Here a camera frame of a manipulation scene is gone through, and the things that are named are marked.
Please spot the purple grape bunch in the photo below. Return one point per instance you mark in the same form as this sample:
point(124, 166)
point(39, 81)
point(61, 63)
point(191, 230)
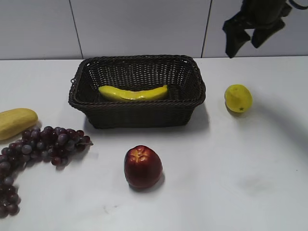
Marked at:
point(51, 145)

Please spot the yellow mango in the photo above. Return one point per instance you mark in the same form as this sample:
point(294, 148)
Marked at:
point(13, 122)

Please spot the red apple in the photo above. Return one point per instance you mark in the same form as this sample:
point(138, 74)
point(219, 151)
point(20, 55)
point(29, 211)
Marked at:
point(142, 167)

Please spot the dark brown wicker basket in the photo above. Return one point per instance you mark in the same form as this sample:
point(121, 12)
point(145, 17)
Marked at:
point(181, 74)

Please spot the yellow lemon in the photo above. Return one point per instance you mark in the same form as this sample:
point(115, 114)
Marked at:
point(238, 98)

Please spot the yellow banana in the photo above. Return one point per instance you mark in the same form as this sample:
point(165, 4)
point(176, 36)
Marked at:
point(119, 95)

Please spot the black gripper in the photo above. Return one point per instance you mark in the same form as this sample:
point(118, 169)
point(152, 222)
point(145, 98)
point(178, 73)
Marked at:
point(265, 15)

